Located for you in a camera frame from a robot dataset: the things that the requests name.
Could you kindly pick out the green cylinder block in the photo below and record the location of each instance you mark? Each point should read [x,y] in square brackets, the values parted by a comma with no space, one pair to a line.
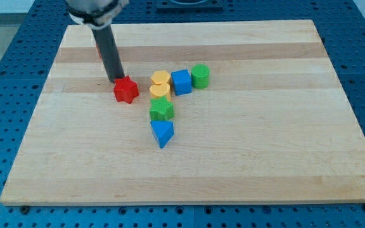
[200,76]

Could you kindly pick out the blue triangle block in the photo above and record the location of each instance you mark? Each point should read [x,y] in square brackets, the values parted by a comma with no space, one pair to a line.
[162,131]

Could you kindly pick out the yellow hexagon block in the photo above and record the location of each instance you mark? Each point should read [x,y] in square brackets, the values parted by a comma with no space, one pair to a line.
[160,77]

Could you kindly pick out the blue cube block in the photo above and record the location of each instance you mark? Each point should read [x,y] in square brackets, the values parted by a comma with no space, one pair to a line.
[181,80]

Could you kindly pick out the red star block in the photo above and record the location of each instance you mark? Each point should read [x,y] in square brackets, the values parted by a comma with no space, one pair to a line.
[125,90]

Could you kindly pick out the green star block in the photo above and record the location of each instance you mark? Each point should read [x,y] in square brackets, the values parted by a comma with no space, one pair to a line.
[161,109]

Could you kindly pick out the yellow heart block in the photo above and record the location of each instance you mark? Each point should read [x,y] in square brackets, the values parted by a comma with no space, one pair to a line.
[158,91]

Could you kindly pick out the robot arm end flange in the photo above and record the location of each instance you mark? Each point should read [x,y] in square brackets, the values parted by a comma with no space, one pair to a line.
[96,14]

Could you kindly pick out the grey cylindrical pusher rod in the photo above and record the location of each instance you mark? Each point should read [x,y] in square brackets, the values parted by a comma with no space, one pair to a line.
[110,57]

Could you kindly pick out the wooden board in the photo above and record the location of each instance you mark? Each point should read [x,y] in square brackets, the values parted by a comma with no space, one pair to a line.
[274,125]

